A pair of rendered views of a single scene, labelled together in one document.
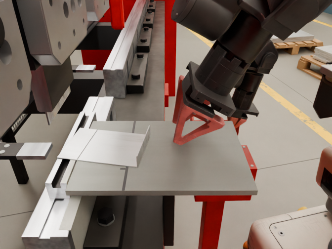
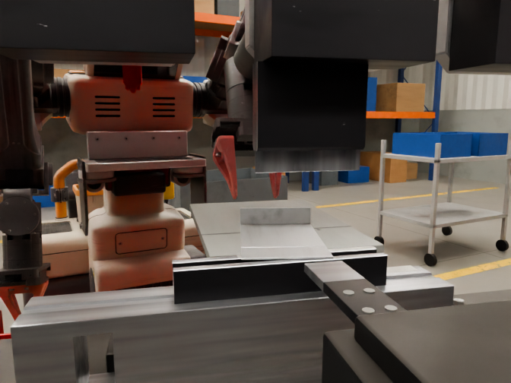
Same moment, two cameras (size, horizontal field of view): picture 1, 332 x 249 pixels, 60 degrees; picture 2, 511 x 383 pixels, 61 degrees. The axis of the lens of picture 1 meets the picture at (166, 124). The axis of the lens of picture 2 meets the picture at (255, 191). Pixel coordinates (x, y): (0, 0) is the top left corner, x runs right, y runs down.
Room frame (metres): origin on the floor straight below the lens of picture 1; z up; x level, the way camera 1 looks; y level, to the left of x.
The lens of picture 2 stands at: (0.50, 0.53, 1.13)
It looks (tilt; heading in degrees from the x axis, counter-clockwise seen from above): 9 degrees down; 258
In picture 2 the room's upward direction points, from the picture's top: straight up
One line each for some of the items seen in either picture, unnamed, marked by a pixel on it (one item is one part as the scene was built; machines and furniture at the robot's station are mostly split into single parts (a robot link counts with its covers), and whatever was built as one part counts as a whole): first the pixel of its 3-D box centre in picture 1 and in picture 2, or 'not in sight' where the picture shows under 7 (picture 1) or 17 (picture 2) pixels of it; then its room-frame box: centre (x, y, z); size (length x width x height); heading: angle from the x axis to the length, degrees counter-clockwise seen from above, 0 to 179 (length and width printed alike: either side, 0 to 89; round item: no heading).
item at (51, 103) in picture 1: (54, 76); (309, 118); (0.37, 0.15, 1.13); 0.10 x 0.02 x 0.10; 0
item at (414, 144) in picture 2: not in sight; (430, 144); (-1.70, -2.71, 0.92); 0.50 x 0.36 x 0.18; 104
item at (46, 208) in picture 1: (85, 164); (249, 338); (0.43, 0.15, 0.92); 0.39 x 0.06 x 0.10; 0
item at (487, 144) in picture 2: not in sight; (466, 143); (-2.11, -2.79, 0.92); 0.50 x 0.36 x 0.18; 104
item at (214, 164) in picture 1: (162, 152); (268, 223); (0.37, 0.01, 1.00); 0.26 x 0.18 x 0.01; 90
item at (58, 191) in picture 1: (75, 148); (281, 273); (0.39, 0.15, 0.99); 0.20 x 0.03 x 0.03; 0
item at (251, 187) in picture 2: not in sight; (220, 222); (0.07, -2.65, 0.36); 0.80 x 0.60 x 0.72; 14
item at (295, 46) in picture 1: (272, 36); not in sight; (4.34, -1.60, 0.07); 1.20 x 0.82 x 0.14; 12
